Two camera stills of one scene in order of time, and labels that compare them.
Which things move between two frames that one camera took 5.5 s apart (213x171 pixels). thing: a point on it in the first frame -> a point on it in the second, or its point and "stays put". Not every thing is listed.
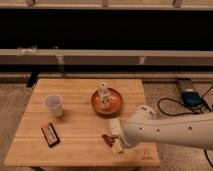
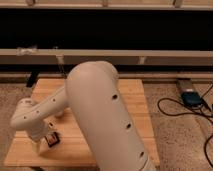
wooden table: [58, 125] stays put
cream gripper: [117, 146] -> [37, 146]
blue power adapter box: [191, 99] stays put
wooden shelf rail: [105, 57] stays put
